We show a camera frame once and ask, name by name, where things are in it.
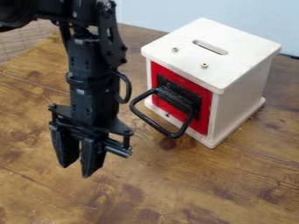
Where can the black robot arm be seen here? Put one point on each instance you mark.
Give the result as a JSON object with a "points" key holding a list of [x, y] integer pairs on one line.
{"points": [[95, 48]]}

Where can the white wooden box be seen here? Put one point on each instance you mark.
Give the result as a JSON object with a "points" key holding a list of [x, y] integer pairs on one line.
{"points": [[222, 64]]}

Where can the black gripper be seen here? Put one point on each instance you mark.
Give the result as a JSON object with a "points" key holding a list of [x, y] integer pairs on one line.
{"points": [[67, 133]]}

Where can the red drawer front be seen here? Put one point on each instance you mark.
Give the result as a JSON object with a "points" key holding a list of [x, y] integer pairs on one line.
{"points": [[185, 95]]}

